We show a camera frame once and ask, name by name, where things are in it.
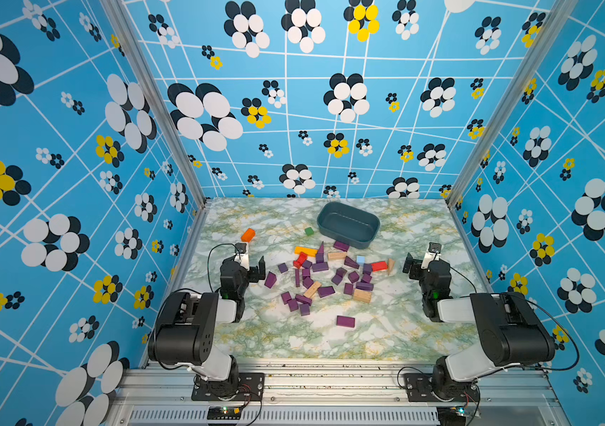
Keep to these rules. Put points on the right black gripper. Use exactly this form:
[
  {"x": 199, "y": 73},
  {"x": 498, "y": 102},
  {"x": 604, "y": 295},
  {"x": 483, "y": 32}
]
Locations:
[{"x": 416, "y": 267}]

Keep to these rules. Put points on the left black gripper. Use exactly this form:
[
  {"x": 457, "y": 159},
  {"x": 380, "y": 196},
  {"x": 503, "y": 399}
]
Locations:
[{"x": 254, "y": 269}]

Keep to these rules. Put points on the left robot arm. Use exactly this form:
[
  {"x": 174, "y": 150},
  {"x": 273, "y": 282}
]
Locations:
[{"x": 184, "y": 333}]

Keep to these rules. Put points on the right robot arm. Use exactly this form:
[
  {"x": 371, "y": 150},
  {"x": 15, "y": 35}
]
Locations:
[{"x": 509, "y": 332}]

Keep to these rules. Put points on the dark teal storage bin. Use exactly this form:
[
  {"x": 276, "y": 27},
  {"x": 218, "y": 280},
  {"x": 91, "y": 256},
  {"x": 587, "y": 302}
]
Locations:
[{"x": 347, "y": 224}]

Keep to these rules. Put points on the purple brick beside bin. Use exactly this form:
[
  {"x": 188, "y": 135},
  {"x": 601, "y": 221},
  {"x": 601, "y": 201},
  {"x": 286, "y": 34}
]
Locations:
[{"x": 341, "y": 246}]

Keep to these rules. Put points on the purple brick left edge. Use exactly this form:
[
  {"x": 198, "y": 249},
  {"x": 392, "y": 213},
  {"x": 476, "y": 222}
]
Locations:
[{"x": 270, "y": 280}]

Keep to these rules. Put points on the orange brick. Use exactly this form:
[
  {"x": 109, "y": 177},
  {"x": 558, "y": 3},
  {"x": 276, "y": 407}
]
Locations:
[{"x": 248, "y": 235}]

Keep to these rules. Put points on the natural wood triangle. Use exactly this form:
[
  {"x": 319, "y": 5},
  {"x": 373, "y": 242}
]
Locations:
[{"x": 390, "y": 266}]

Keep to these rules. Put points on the red rectangular brick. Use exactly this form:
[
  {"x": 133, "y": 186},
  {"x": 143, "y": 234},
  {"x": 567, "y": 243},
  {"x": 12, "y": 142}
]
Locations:
[{"x": 380, "y": 266}]

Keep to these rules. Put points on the natural wood large brick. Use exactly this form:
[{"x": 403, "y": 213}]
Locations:
[{"x": 362, "y": 296}]

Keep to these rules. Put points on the red arch brick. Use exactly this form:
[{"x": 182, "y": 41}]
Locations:
[{"x": 301, "y": 260}]

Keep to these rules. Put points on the natural wood slanted brick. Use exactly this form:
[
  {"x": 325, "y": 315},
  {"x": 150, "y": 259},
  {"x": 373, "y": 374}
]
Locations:
[{"x": 313, "y": 289}]

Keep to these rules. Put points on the yellow long brick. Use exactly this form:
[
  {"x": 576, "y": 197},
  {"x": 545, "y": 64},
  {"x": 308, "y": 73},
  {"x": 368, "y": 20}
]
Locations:
[{"x": 308, "y": 251}]

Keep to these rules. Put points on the purple wedge brick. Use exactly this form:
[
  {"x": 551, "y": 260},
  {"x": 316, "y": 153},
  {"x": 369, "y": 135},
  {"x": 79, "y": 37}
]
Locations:
[{"x": 350, "y": 262}]

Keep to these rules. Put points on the purple tall triangle brick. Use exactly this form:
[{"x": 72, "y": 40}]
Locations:
[{"x": 320, "y": 255}]

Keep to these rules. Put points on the purple long brick centre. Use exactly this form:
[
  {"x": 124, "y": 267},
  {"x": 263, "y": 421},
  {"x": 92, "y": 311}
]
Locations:
[{"x": 326, "y": 291}]

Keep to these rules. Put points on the lone purple brick front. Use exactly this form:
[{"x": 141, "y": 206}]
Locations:
[{"x": 345, "y": 321}]

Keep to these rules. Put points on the natural wood printed brick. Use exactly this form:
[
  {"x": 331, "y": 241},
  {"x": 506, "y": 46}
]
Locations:
[{"x": 336, "y": 256}]

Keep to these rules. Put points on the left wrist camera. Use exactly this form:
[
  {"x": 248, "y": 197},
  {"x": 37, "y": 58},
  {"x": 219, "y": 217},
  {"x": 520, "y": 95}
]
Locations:
[{"x": 241, "y": 250}]

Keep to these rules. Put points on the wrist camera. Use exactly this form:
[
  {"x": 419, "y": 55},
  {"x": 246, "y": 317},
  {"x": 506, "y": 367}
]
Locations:
[
  {"x": 241, "y": 250},
  {"x": 433, "y": 254}
]

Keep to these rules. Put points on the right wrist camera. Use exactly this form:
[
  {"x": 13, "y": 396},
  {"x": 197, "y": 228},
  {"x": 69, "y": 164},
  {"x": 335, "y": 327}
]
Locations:
[{"x": 433, "y": 254}]

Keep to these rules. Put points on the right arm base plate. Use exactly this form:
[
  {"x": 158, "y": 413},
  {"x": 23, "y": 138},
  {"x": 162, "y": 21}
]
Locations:
[{"x": 424, "y": 388}]

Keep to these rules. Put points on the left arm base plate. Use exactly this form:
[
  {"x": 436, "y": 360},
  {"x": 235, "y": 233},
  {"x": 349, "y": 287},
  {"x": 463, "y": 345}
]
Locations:
[{"x": 240, "y": 388}]

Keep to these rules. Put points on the aluminium front rail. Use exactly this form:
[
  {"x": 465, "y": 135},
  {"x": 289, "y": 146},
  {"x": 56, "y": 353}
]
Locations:
[{"x": 336, "y": 392}]

